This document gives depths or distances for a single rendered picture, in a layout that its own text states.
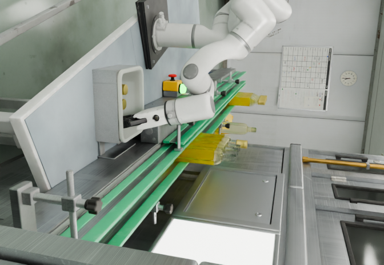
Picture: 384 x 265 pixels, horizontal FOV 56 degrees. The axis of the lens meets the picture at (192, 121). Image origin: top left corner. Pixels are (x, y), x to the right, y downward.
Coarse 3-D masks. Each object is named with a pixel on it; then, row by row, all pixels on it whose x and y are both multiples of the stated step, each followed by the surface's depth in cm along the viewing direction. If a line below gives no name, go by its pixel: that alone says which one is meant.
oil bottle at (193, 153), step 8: (184, 152) 136; (192, 152) 135; (200, 152) 134; (208, 152) 133; (216, 152) 133; (176, 160) 137; (184, 160) 136; (192, 160) 136; (200, 160) 135; (208, 160) 134; (216, 160) 133
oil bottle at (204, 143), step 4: (196, 140) 143; (200, 140) 143; (204, 140) 143; (208, 140) 143; (192, 144) 140; (196, 144) 140; (200, 144) 140; (204, 144) 139; (208, 144) 139; (212, 144) 139; (216, 144) 138; (220, 144) 139; (224, 144) 140; (224, 148) 139; (224, 152) 139
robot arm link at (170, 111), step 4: (172, 100) 107; (168, 104) 106; (172, 104) 105; (168, 108) 105; (172, 108) 104; (168, 112) 105; (172, 112) 104; (168, 116) 103; (172, 116) 104; (176, 116) 104; (168, 120) 105; (172, 120) 105; (176, 120) 105; (172, 124) 107; (176, 124) 107
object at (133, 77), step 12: (120, 72) 106; (132, 72) 120; (120, 84) 105; (132, 84) 122; (120, 96) 106; (132, 96) 123; (120, 108) 107; (132, 108) 124; (120, 120) 108; (120, 132) 109; (132, 132) 119
